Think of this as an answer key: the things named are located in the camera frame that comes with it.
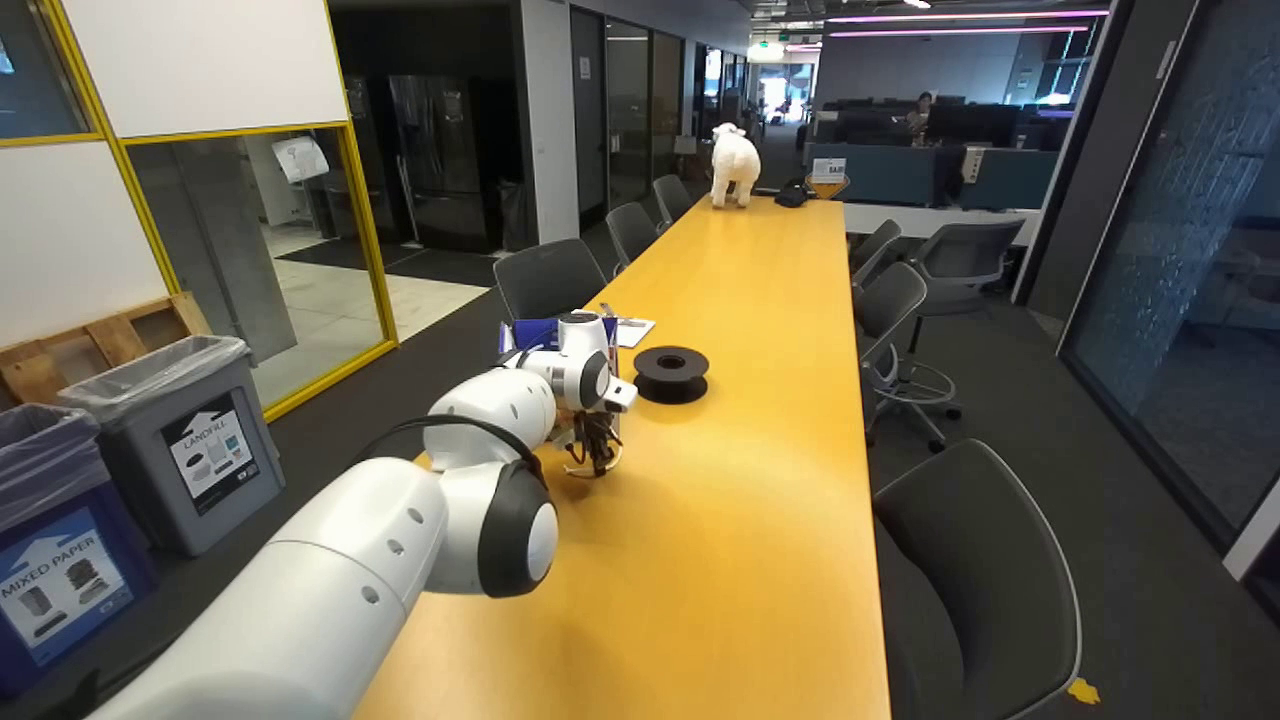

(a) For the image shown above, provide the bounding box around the white plush animal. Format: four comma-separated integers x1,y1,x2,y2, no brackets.
704,120,767,215

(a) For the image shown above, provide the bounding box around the black office chair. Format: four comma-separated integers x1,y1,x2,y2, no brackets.
650,172,700,229
873,435,1092,720
912,215,1032,305
847,215,903,284
603,196,664,272
488,236,613,327

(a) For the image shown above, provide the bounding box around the blue printed cardboard box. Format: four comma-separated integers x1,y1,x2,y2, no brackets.
500,310,623,358

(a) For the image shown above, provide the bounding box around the dark round spool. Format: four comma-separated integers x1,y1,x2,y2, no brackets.
630,344,713,406

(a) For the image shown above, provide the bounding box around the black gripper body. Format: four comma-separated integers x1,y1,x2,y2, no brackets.
565,405,630,480

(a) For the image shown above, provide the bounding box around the grey recycling bin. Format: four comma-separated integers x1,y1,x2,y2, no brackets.
55,331,293,560

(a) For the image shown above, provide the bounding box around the blue recycling bin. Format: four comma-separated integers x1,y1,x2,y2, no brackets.
0,398,163,704

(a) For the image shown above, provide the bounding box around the wooden pallet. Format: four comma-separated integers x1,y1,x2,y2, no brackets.
0,286,215,406

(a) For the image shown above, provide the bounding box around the white paper notice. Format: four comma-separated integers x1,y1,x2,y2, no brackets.
268,130,335,186

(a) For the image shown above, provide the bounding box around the black chair with chrome ring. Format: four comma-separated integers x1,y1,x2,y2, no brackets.
851,256,964,450

